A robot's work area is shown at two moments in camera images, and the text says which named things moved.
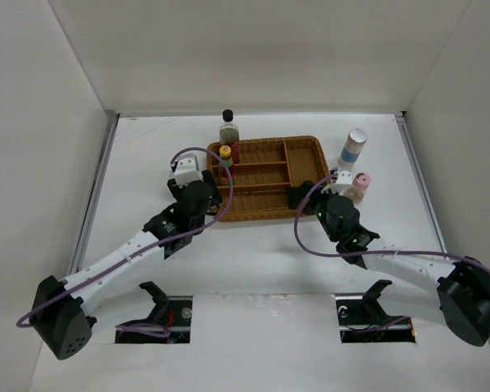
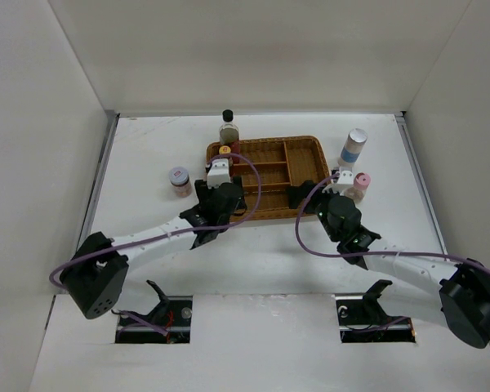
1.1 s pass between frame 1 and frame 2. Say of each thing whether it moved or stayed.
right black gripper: stayed
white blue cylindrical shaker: stayed
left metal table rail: stayed
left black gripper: moved
